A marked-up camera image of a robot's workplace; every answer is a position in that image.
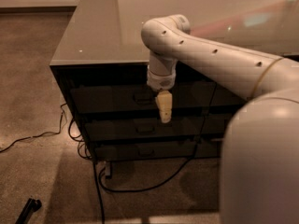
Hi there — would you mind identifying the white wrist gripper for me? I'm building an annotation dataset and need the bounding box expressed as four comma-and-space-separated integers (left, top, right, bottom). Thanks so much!
147, 67, 176, 123

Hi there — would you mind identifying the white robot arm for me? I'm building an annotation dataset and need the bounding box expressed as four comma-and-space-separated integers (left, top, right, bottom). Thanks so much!
141, 15, 299, 224

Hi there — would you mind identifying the dark drawer cabinet glossy top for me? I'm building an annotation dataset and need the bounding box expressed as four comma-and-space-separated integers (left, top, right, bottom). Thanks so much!
50, 0, 298, 161

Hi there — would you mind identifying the black tool on floor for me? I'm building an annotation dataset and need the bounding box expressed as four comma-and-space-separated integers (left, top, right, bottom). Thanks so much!
15, 198, 42, 224

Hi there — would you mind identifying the looping black cable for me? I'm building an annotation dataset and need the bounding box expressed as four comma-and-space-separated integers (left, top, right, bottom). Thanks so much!
98, 81, 219, 194

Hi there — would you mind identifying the thick black floor cable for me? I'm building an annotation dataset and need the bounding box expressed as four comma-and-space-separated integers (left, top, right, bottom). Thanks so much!
92, 161, 107, 224

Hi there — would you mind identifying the thin black floor cable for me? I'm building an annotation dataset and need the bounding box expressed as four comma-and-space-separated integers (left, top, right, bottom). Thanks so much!
0, 102, 69, 154

